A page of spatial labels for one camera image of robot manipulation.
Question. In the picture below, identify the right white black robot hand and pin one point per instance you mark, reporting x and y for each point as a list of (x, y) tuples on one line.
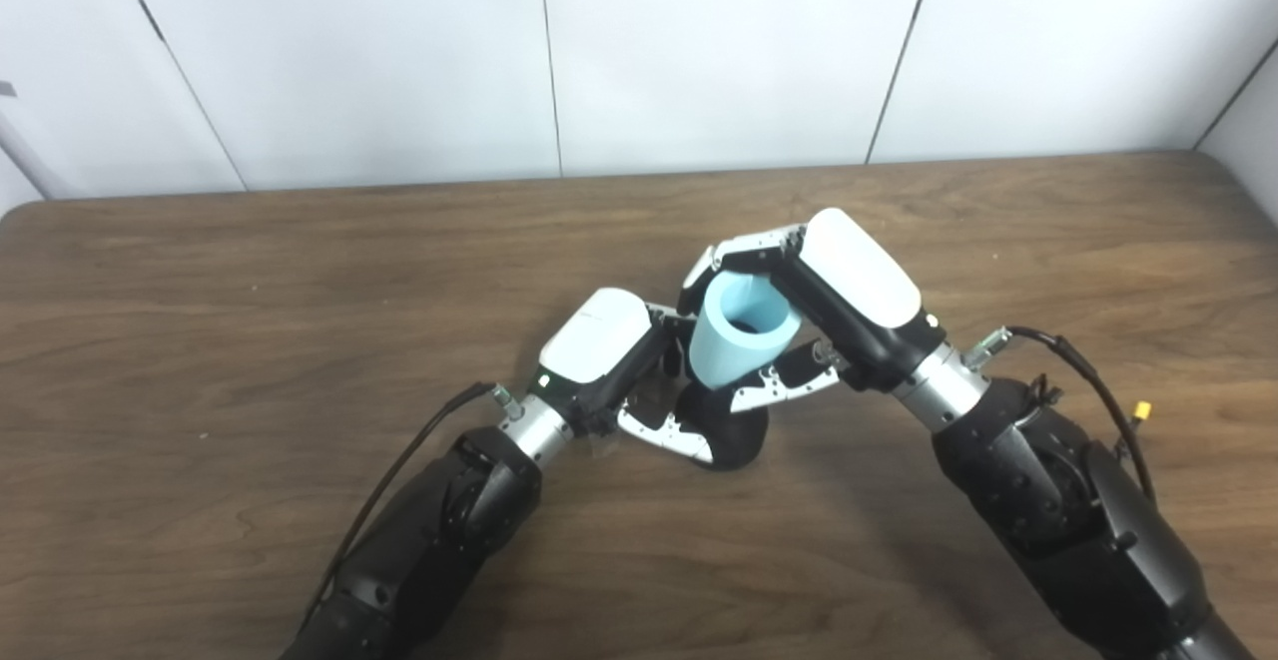
[(859, 291)]

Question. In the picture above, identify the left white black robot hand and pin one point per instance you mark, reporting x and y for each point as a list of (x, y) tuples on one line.
[(594, 345)]

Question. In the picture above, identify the black flared nozzle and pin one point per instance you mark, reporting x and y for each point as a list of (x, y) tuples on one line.
[(739, 440)]

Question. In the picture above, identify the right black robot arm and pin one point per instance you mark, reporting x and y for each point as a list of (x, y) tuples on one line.
[(1078, 520)]

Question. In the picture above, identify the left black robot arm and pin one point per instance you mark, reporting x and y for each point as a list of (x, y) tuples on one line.
[(429, 540)]

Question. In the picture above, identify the black wall panel hinge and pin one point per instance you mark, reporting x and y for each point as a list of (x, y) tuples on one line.
[(152, 17)]

